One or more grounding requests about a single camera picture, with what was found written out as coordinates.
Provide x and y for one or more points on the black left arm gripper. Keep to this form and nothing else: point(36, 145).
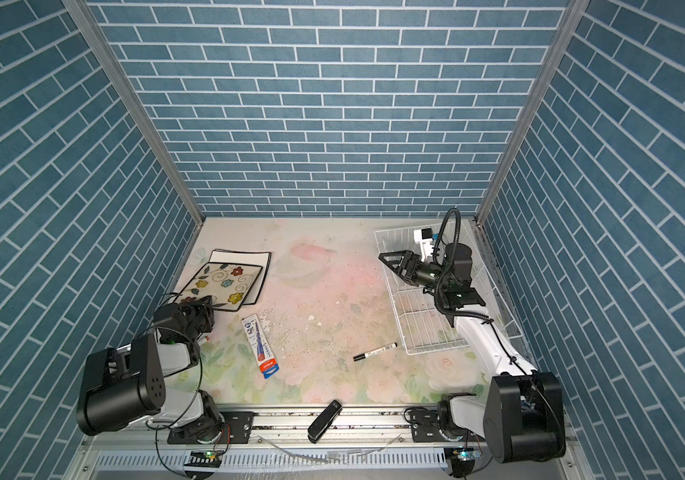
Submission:
point(203, 308)

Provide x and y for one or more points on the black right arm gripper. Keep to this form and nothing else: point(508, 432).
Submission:
point(412, 263)

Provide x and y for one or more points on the floral square plate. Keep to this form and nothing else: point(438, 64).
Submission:
point(226, 284)

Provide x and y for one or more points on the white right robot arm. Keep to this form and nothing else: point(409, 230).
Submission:
point(522, 417)

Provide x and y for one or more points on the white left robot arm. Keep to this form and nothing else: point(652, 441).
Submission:
point(125, 385)

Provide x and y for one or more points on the blue white toothpaste box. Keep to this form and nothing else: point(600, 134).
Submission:
point(265, 359)

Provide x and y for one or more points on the black marker pen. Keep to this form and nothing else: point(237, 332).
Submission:
point(375, 351)

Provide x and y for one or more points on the black stapler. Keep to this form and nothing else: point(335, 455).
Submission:
point(323, 421)

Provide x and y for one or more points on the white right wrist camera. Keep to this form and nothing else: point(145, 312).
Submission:
point(425, 240)

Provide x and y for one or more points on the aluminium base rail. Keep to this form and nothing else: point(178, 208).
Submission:
point(273, 440)

